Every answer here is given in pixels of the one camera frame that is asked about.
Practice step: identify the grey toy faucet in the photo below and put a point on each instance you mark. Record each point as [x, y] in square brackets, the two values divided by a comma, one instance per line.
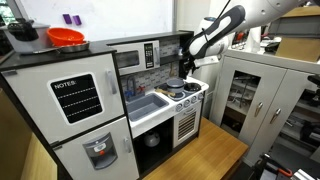
[130, 83]

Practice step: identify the grey sink basin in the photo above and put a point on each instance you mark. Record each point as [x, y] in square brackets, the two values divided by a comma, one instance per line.
[146, 105]

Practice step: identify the black burner grate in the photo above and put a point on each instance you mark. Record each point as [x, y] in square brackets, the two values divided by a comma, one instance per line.
[192, 87]

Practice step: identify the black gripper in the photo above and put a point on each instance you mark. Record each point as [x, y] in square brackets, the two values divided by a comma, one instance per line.
[192, 62]

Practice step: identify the white storage cabinet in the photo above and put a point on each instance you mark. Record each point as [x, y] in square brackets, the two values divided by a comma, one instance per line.
[276, 86]

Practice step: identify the wooden spoon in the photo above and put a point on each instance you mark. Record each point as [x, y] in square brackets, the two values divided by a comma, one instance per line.
[163, 91]

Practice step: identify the white shaker with blue cap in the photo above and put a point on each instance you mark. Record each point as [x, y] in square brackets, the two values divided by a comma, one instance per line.
[180, 51]

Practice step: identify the silver toy kettle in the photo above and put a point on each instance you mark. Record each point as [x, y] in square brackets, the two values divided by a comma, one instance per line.
[152, 139]

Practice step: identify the toy microwave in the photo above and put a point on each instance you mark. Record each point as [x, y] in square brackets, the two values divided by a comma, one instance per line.
[133, 66]

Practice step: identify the metal pan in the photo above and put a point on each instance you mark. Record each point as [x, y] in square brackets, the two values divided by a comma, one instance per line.
[75, 48]

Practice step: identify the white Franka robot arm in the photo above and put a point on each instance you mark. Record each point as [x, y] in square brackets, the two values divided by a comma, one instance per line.
[260, 13]

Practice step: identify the black appliance on grey box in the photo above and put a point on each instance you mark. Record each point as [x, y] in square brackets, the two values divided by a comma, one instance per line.
[22, 30]

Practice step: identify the grey toy pot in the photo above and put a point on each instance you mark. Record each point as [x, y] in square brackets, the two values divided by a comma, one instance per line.
[175, 85]

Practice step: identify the white fridge door with dispenser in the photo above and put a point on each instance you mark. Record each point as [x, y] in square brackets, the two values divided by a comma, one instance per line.
[76, 166]

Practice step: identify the grey box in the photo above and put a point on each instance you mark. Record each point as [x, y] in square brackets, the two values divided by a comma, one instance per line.
[23, 46]

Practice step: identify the grey stove knob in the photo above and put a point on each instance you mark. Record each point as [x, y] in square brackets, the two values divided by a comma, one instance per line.
[200, 96]
[193, 99]
[186, 103]
[179, 107]

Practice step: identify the brown cardboard box on cabinet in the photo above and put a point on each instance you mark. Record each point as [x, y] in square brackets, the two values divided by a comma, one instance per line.
[300, 48]

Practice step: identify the black white toy kitchen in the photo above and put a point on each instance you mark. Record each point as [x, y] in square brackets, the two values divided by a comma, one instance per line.
[20, 63]

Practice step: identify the purple magnet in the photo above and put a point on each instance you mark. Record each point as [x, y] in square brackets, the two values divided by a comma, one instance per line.
[77, 20]
[67, 19]

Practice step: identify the whiteboard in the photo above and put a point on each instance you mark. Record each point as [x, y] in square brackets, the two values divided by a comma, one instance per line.
[116, 16]

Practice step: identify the orange colander bowl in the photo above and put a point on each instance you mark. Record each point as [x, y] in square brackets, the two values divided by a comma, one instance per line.
[65, 36]

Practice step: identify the white paper towel roll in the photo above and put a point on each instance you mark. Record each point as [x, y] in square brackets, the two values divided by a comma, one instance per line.
[255, 40]

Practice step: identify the hanging wooden spatula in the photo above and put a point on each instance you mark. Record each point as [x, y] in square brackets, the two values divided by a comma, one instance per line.
[171, 71]

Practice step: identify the white toy oven door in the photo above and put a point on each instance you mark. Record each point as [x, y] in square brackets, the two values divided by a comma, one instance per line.
[178, 136]

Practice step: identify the white fridge door with chalkboard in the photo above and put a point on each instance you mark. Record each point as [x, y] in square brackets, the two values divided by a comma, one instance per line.
[36, 100]

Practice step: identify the black red tool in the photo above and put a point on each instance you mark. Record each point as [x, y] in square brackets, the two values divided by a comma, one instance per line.
[271, 165]

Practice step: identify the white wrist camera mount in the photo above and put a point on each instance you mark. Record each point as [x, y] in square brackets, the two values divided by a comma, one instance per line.
[206, 61]

